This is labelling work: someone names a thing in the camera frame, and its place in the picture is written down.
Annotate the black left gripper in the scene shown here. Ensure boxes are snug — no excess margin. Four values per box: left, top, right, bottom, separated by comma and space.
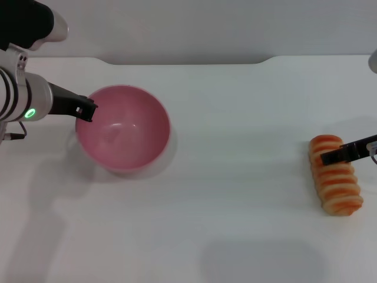
48, 82, 99, 123

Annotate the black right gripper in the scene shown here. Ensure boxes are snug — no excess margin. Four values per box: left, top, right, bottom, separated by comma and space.
320, 135, 377, 166

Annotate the striped orange bread loaf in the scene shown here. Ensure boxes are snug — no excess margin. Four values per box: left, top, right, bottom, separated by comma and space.
307, 134, 364, 218

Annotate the pink plastic bowl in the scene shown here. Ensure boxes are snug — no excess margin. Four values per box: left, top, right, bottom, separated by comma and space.
74, 84, 172, 174

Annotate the left arm wrist cable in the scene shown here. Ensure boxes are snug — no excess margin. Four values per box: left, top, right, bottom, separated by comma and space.
2, 120, 28, 142

